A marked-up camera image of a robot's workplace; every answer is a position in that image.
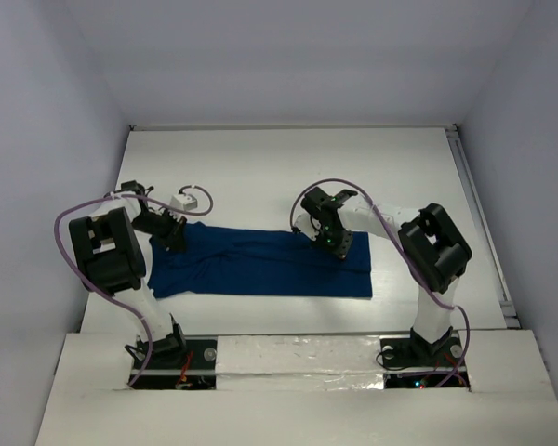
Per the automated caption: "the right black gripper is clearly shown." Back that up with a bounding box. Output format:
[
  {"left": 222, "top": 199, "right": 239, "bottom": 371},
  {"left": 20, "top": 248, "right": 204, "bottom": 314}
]
[{"left": 312, "top": 222, "right": 353, "bottom": 259}]

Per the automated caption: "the blue t shirt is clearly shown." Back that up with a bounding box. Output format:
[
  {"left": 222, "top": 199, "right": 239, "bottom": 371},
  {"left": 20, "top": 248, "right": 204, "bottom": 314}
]
[{"left": 148, "top": 222, "right": 373, "bottom": 299}]

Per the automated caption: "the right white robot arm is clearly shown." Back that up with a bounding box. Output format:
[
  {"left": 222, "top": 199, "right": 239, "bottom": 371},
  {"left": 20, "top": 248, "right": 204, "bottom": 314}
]
[{"left": 290, "top": 184, "right": 472, "bottom": 364}]

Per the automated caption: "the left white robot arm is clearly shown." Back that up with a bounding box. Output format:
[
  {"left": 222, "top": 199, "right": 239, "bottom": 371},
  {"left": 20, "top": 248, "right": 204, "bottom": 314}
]
[{"left": 68, "top": 180, "right": 189, "bottom": 367}]

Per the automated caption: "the silver foil strip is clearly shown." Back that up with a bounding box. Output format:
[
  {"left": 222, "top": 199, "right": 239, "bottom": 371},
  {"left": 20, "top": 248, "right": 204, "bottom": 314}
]
[{"left": 215, "top": 335, "right": 384, "bottom": 392}]

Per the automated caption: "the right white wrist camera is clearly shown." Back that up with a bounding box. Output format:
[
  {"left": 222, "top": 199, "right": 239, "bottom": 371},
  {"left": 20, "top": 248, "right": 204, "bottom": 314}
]
[{"left": 292, "top": 214, "right": 319, "bottom": 241}]

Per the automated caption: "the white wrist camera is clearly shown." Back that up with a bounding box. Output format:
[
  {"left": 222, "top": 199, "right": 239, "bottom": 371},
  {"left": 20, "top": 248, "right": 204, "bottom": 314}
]
[
  {"left": 292, "top": 214, "right": 319, "bottom": 241},
  {"left": 169, "top": 192, "right": 198, "bottom": 212}
]

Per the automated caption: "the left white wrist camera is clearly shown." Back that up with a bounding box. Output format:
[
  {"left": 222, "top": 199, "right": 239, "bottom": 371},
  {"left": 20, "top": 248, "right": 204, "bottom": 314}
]
[{"left": 169, "top": 192, "right": 198, "bottom": 212}]

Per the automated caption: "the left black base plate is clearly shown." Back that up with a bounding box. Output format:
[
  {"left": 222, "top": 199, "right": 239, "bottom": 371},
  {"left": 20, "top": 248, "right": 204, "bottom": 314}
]
[{"left": 125, "top": 337, "right": 218, "bottom": 390}]

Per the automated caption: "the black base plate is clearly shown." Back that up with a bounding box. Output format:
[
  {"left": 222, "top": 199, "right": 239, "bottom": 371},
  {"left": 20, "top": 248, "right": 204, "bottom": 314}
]
[
  {"left": 125, "top": 337, "right": 218, "bottom": 390},
  {"left": 375, "top": 334, "right": 471, "bottom": 389}
]

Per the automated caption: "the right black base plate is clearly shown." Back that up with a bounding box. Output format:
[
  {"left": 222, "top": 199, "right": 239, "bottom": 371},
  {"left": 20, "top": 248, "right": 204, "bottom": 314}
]
[{"left": 375, "top": 334, "right": 471, "bottom": 389}]

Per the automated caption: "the aluminium side rail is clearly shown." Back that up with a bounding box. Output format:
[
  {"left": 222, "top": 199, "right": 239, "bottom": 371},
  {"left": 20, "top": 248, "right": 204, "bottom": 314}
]
[{"left": 445, "top": 124, "right": 522, "bottom": 330}]

